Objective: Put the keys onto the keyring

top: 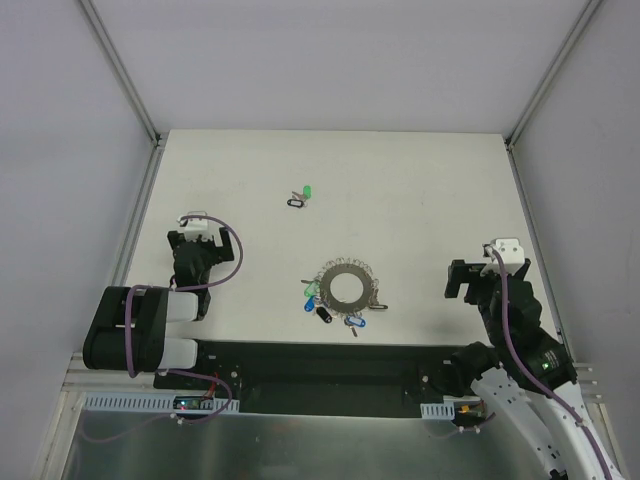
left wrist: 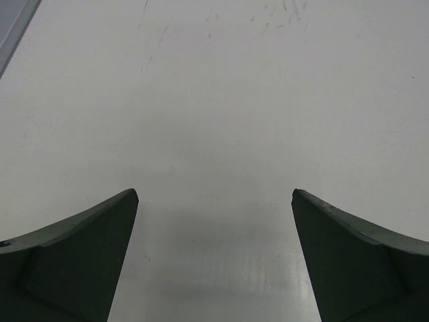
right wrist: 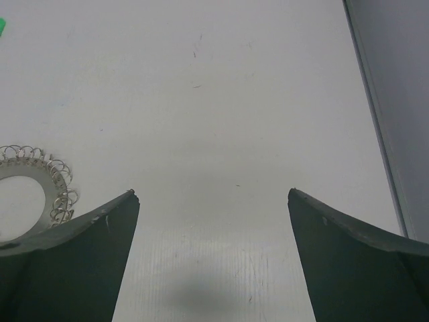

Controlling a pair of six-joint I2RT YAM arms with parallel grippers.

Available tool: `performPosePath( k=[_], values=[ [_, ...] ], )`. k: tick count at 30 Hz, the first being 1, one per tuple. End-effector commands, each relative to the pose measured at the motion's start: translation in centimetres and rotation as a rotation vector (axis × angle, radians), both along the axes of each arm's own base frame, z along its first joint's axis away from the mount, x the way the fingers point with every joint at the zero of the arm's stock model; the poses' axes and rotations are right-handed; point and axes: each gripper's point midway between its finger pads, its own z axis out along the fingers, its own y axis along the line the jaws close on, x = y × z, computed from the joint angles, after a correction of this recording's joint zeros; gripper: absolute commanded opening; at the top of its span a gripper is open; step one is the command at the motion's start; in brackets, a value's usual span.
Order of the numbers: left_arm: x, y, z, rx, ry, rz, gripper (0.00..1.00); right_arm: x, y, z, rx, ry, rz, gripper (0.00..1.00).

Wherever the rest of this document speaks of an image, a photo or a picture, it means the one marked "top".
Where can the key with black tag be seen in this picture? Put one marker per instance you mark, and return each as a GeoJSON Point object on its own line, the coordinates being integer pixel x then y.
{"type": "Point", "coordinates": [296, 203]}

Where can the right white cable duct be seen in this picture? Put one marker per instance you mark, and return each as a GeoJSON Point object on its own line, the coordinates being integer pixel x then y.
{"type": "Point", "coordinates": [444, 411]}

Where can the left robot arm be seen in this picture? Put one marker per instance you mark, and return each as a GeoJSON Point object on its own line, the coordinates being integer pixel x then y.
{"type": "Point", "coordinates": [129, 329]}

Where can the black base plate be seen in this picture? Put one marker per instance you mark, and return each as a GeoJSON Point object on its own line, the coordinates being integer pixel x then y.
{"type": "Point", "coordinates": [379, 381]}

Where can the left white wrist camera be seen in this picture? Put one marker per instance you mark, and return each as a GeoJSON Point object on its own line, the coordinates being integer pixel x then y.
{"type": "Point", "coordinates": [194, 226]}

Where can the black tag on ring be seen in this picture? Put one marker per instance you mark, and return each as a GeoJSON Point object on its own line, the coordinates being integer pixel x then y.
{"type": "Point", "coordinates": [324, 314]}

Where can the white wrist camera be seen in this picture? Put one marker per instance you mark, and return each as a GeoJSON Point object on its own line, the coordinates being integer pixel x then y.
{"type": "Point", "coordinates": [194, 226]}
{"type": "Point", "coordinates": [511, 253]}

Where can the key with green tag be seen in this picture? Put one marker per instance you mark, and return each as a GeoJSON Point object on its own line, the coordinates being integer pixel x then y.
{"type": "Point", "coordinates": [304, 195]}

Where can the left white cable duct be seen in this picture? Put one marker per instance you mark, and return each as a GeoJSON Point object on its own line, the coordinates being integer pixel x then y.
{"type": "Point", "coordinates": [157, 403]}

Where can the metal key organizer ring disc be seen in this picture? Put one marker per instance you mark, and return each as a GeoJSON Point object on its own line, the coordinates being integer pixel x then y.
{"type": "Point", "coordinates": [346, 286]}

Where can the green tag on ring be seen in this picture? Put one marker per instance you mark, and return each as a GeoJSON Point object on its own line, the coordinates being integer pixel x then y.
{"type": "Point", "coordinates": [311, 288]}

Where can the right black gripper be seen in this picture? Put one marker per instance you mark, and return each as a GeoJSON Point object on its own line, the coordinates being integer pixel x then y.
{"type": "Point", "coordinates": [476, 287]}

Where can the blue tag key bunch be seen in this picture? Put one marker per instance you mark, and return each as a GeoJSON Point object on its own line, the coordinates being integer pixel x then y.
{"type": "Point", "coordinates": [312, 303]}

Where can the blue tag with label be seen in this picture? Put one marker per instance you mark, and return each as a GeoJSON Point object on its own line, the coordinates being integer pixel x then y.
{"type": "Point", "coordinates": [355, 324]}

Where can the key with black fob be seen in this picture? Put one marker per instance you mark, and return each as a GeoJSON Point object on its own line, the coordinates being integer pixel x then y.
{"type": "Point", "coordinates": [376, 305]}

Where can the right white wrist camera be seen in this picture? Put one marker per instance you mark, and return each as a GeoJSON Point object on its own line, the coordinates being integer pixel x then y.
{"type": "Point", "coordinates": [511, 253]}

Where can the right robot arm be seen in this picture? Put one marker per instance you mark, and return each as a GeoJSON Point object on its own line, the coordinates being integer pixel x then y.
{"type": "Point", "coordinates": [524, 376]}

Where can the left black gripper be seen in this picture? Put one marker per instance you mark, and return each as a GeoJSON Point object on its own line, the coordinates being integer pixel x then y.
{"type": "Point", "coordinates": [198, 245]}

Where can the white cable duct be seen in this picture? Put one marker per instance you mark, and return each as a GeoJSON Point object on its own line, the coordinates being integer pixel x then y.
{"type": "Point", "coordinates": [157, 403]}
{"type": "Point", "coordinates": [444, 411]}

